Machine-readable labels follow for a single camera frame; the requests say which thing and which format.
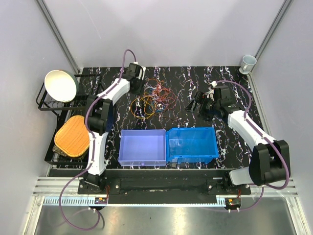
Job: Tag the black wire dish rack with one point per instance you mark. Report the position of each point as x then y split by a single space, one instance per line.
88 84

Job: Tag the purple plastic bin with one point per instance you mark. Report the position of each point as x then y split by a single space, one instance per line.
142 148

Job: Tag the blue plastic bin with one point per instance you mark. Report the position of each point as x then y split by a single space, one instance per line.
191 145

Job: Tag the white mug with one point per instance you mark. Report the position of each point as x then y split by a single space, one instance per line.
247 64

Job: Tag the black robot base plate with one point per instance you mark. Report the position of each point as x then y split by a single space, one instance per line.
164 186

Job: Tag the white bowl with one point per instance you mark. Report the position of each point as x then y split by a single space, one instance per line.
61 85

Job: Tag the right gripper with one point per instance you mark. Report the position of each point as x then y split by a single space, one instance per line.
201 99

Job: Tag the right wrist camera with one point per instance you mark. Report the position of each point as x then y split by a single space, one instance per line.
212 94

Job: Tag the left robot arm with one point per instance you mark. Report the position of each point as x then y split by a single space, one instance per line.
99 119

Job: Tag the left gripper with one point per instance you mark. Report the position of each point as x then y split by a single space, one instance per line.
139 90

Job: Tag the orange woven plate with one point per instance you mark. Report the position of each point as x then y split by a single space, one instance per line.
72 139

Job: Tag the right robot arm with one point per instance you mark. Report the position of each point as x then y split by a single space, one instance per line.
269 162

